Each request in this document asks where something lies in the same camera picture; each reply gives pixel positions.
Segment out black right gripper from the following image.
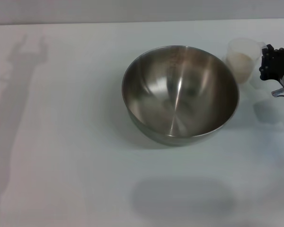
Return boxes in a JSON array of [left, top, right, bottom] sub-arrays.
[[258, 44, 284, 83]]

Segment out clear plastic measuring cup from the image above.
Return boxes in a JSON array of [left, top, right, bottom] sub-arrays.
[[224, 37, 267, 89]]

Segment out white rice grains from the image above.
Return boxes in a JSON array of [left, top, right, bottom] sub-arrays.
[[226, 52, 254, 84]]

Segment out stainless steel mixing bowl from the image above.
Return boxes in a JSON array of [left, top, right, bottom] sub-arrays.
[[121, 44, 240, 147]]

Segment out thin right arm cable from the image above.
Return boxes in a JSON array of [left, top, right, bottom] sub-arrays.
[[271, 86, 284, 103]]

